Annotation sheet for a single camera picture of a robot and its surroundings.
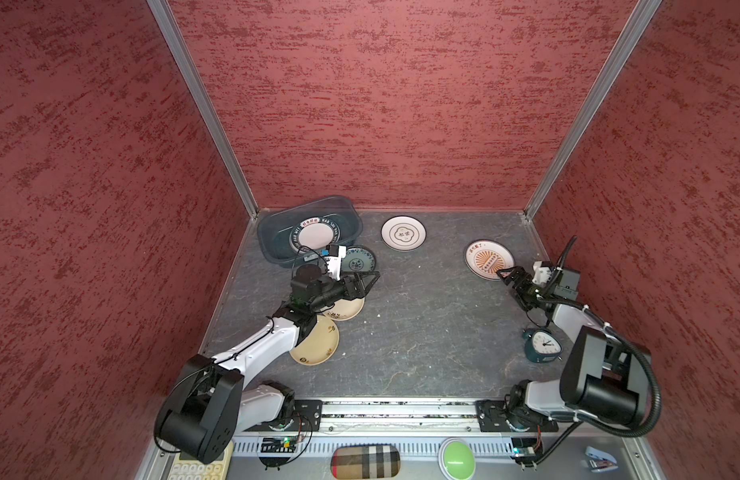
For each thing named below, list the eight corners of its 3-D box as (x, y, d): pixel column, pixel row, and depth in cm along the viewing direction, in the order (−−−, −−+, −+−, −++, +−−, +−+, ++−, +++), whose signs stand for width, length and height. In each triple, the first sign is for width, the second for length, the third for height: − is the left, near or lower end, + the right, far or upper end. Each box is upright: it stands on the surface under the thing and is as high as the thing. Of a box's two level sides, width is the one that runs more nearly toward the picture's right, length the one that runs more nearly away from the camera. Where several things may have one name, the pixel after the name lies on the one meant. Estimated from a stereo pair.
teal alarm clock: (528, 364, 85) (535, 359, 81) (518, 334, 91) (525, 327, 87) (558, 365, 85) (567, 359, 81) (546, 334, 91) (554, 328, 87)
